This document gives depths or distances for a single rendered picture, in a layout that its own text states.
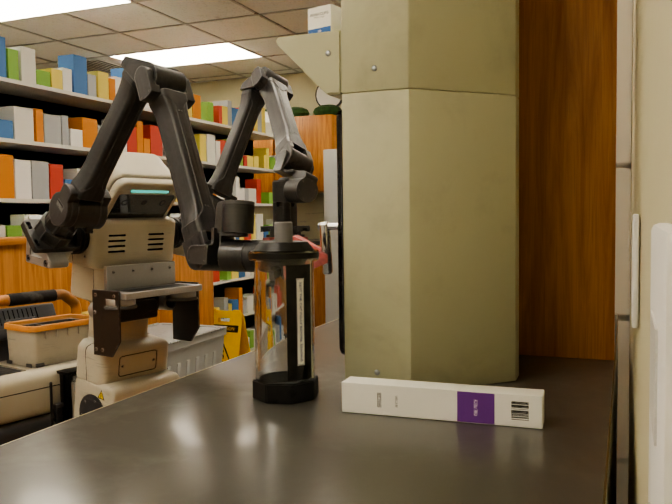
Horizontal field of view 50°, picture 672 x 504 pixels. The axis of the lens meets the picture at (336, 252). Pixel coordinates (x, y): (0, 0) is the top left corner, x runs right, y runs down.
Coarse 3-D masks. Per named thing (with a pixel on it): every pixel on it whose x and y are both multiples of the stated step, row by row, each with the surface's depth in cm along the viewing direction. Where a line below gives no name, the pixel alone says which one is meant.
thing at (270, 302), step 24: (264, 264) 106; (288, 264) 106; (312, 264) 109; (264, 288) 107; (312, 288) 109; (264, 312) 107; (312, 312) 109; (264, 336) 107; (312, 336) 109; (264, 360) 107; (312, 360) 109
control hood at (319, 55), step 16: (320, 32) 114; (336, 32) 113; (288, 48) 116; (304, 48) 115; (320, 48) 114; (336, 48) 113; (304, 64) 115; (320, 64) 114; (336, 64) 113; (320, 80) 114; (336, 80) 113; (336, 96) 116
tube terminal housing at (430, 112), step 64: (384, 0) 110; (448, 0) 111; (512, 0) 116; (384, 64) 110; (448, 64) 112; (512, 64) 116; (384, 128) 111; (448, 128) 112; (512, 128) 117; (384, 192) 111; (448, 192) 113; (512, 192) 117; (384, 256) 112; (448, 256) 113; (512, 256) 118; (384, 320) 113; (448, 320) 114; (512, 320) 119
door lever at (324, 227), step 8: (320, 224) 121; (328, 224) 120; (336, 224) 120; (320, 232) 121; (328, 232) 121; (320, 240) 121; (328, 240) 121; (328, 248) 121; (328, 256) 121; (328, 264) 121; (328, 272) 122
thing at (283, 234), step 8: (280, 224) 109; (288, 224) 109; (280, 232) 109; (288, 232) 109; (280, 240) 109; (288, 240) 109; (296, 240) 113; (256, 248) 108; (264, 248) 107; (272, 248) 106; (280, 248) 106; (288, 248) 106; (296, 248) 106; (304, 248) 107; (312, 248) 110
